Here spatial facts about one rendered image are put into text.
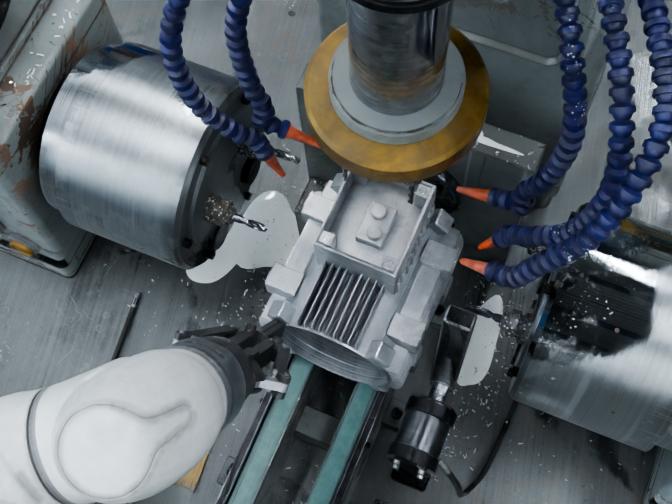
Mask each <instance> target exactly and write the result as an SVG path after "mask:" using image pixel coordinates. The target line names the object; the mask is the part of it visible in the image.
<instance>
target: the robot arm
mask: <svg viewBox="0 0 672 504"><path fill-rule="evenodd" d="M285 326H286V323H284V322H281V321H279V320H277V319H273V320H272V321H270V322H268V323H267V324H265V325H264V326H262V327H261V328H259V329H257V326H256V325H254V324H252V323H247V324H246V326H245V329H244V330H243V331H241V332H239V331H237V329H238V328H237V327H236V326H235V325H232V324H228V325H223V326H217V327H212V328H206V329H201V330H195V331H182V330H177V331H176V333H175V336H174V339H173V342H172V345H170V346H168V347H166V348H163V349H155V350H149V351H146V352H142V353H139V354H136V355H133V356H131V357H122V358H118V359H115V360H113V361H110V362H108V363H106V364H104V365H101V366H99V367H97V368H94V369H92V370H90V371H87V372H85V373H83V374H80V375H78V376H75V377H73V378H70V379H68V380H65V381H63V382H60V383H57V384H54V385H51V386H48V387H45V388H41V389H37V390H32V391H23V392H17V393H13V394H10V395H6V396H3V397H0V504H89V503H93V502H99V503H105V504H124V503H131V502H136V501H140V500H143V499H146V498H149V497H151V496H154V495H156V494H158V493H160V492H161V491H163V490H165V489H166V488H168V487H169V486H171V485H172V484H174V483H175V482H177V481H178V480H179V479H181V478H182V477H183V476H185V475H186V474H187V473H188V472H190V471H191V470H192V469H193V468H194V467H195V466H196V465H197V464H198V463H199V462H200V461H201V460H202V459H203V458H204V457H205V455H206V454H207V453H208V451H209V450H210V449H211V447H212V446H213V445H214V443H215V441H216V439H217V437H218V435H219V434H220V433H221V432H222V430H223V429H224V428H225V427H227V426H228V425H229V424H230V423H231V422H232V421H233V420H234V419H235V418H236V417H237V415H238V414H239V412H240V411H241V409H242V406H243V403H244V401H245V400H246V399H247V397H248V396H249V395H250V394H257V393H259V392H260V391H261V390H262V388H264V389H266V391H267V392H271V394H272V395H273V396H274V397H275V398H276V399H280V400H283V399H284V398H285V395H286V392H287V389H288V386H289V383H290V381H291V378H292V376H291V375H290V373H289V372H288V370H287V365H288V360H289V354H290V348H289V347H287V346H286V345H282V344H283V341H284V340H283V338H282V335H283V332H284V329H285ZM270 361H272V362H274V364H273V367H272V372H271V374H268V375H267V376H265V373H264V372H263V371H262V368H263V367H266V368H267V369H268V367H269V364H270Z"/></svg>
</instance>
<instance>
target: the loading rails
mask: <svg viewBox="0 0 672 504"><path fill-rule="evenodd" d="M450 304H452V305H454V303H452V302H449V301H447V300H445V301H444V303H440V302H439V304H438V306H437V308H436V311H435V313H434V315H433V317H432V320H431V322H430V324H429V326H432V327H434V328H437V329H440V330H441V326H442V322H443V318H444V315H445V313H446V310H447V308H448V306H449V305H450ZM287 370H288V372H289V373H290V375H291V376H292V378H291V381H290V383H289V386H288V389H287V392H286V395H285V398H284V399H283V400H280V399H276V398H275V397H274V396H273V395H272V394H271V392H267V391H266V393H265V395H264V397H263V398H261V399H260V402H259V403H260V406H259V408H258V410H257V413H256V415H255V417H254V419H253V421H252V424H251V426H250V428H249V430H248V432H247V435H246V437H245V439H244V441H243V443H242V445H241V448H240V450H239V452H238V454H237V456H236V458H234V457H232V456H228V457H227V458H226V460H225V463H224V465H223V467H222V469H221V471H220V474H219V476H218V478H217V480H216V482H217V483H218V484H219V485H220V486H223V487H222V489H221V492H220V494H219V496H218V498H217V500H216V503H215V504H268V502H269V499H270V497H271V495H272V492H273V490H274V488H275V486H276V483H277V481H278V479H279V476H280V474H281V472H282V470H283V467H284V465H285V463H286V460H287V458H288V456H289V454H290V451H291V449H292V447H293V444H294V442H295V440H296V438H297V437H298V438H299V439H302V440H304V441H307V442H309V443H311V444H314V445H316V446H319V447H321V448H323V449H326V450H328V452H327V454H326V456H325V459H324V461H323V464H322V466H321V468H320V471H319V473H318V475H317V478H316V480H315V482H314V485H313V487H312V489H311V492H310V494H309V497H308V499H307V501H306V504H349V502H350V500H351V498H352V495H353V493H354V490H355V488H356V485H357V483H358V480H359V478H360V475H361V473H362V471H363V468H364V466H365V463H366V461H367V458H368V456H369V453H370V451H371V449H372V446H373V444H374V441H375V439H376V436H377V434H378V431H379V429H380V427H381V425H382V426H384V427H386V428H389V429H391V430H393V431H396V432H398V430H399V428H400V425H401V423H402V420H403V418H404V415H405V413H406V411H405V407H406V404H407V403H406V402H404V401H401V400H399V399H396V398H394V397H393V395H394V392H395V390H396V389H393V388H390V389H389V391H388V392H382V391H376V390H374V389H373V388H371V387H370V386H368V385H367V384H365V383H361V382H360V383H358V382H357V383H356V386H355V388H354V390H353V393H352V395H351V397H350V400H349V402H348V405H347V407H346V409H345V412H344V414H343V416H342V419H340V418H337V417H335V416H333V415H330V414H328V413H325V412H323V411H320V410H318V409H316V408H313V407H311V406H310V405H311V403H312V401H313V399H314V396H315V394H316V392H317V389H318V387H319V385H320V383H321V380H322V378H323V376H324V373H325V371H326V369H324V368H322V367H321V368H320V367H319V366H318V365H316V364H315V365H314V364H313V363H312V362H310V361H307V360H306V359H304V358H303V357H301V356H299V355H298V354H292V353H290V354H289V360H288V365H287Z"/></svg>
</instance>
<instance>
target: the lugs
mask: <svg viewBox="0 0 672 504"><path fill-rule="evenodd" d="M342 174H343V173H337V174H336V176H335V178H334V180H333V182H332V184H331V186H330V188H331V189H332V190H334V191H335V192H336V193H337V194H338V192H339V190H340V188H341V185H342V183H343V181H344V178H343V177H342ZM453 222H454V218H453V217H452V216H451V215H449V214H448V213H447V212H446V211H445V210H444V209H434V215H433V216H432V217H431V218H430V224H429V228H431V229H432V230H433V231H434V232H435V233H436V234H448V233H449V231H450V229H451V226H452V224H453ZM296 310H297V308H296V307H294V306H293V305H292V304H290V303H289V302H287V301H285V300H274V301H273V303H272V305H271V307H270V309H269V311H268V313H267V316H268V317H269V318H271V319H272V320H273V319H277V320H279V321H281V322H284V323H286V324H287V325H290V322H291V320H292V318H293V316H294V314H295V312H296ZM395 353H396V351H395V350H394V349H393V348H391V347H390V346H389V345H387V344H386V343H385V342H383V341H376V340H372V341H371V343H370V345H369V348H368V350H367V352H366V354H365V357H366V358H367V359H368V360H370V361H371V362H373V363H374V364H376V365H377V366H381V367H390V364H391V362H392V360H393V358H394V355H395ZM367 385H368V386H370V387H371V388H373V389H374V390H376V391H382V392H388V391H389V389H390V387H387V386H375V385H369V384H367Z"/></svg>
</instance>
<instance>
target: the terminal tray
mask: <svg viewBox="0 0 672 504"><path fill-rule="evenodd" d="M422 187H424V188H426V189H427V192H426V194H421V193H420V191H419V190H420V188H422ZM408 188H409V186H408V185H406V184H404V183H389V182H380V181H375V180H370V179H367V178H364V177H361V176H358V175H356V174H354V173H352V172H350V171H348V179H347V181H343V183H342V185H341V188H340V190H339V192H338V194H337V196H336V198H335V200H334V202H333V204H332V206H331V208H330V210H329V212H328V214H327V216H326V218H325V220H324V222H323V224H322V226H321V228H320V230H319V232H318V234H317V236H316V238H315V240H314V242H313V245H314V251H315V256H316V259H317V264H318V265H324V263H325V261H327V264H328V266H329V267H331V265H332V263H333V264H334V266H335V268H336V269H338V267H339V265H340V266H341V268H342V270H343V271H345V270H346V268H348V270H349V273H351V274H352V273H353V271H355V273H356V276H358V277H360V275H361V274H362V275H363V279H365V280H367V279H368V277H369V278H370V282H371V283H373V284H374V283H375V281H377V283H378V286H379V287H380V288H382V285H383V284H384V285H385V290H386V291H387V292H389V293H390V294H392V295H393V296H394V295H395V293H396V292H397V293H399V292H400V290H401V283H404V282H405V274H408V273H409V265H412V264H413V258H414V256H416V255H417V250H418V247H420V246H421V242H422V238H424V237H425V233H426V229H428V228H429V224H430V218H431V217H432V216H433V215H434V208H435V204H434V201H435V196H436V188H437V186H435V185H433V184H430V183H428V182H425V181H422V182H421V183H420V184H418V185H416V186H414V197H413V204H412V205H411V204H410V203H408V200H409V199H410V198H409V197H408V193H410V191H409V190H408ZM325 235H330V237H331V240H330V241H328V242H326V241H324V239H323V237H324V236H325ZM388 260H392V261H393V263H394V264H393V266H392V267H388V266H387V265H386V262H387V261H388Z"/></svg>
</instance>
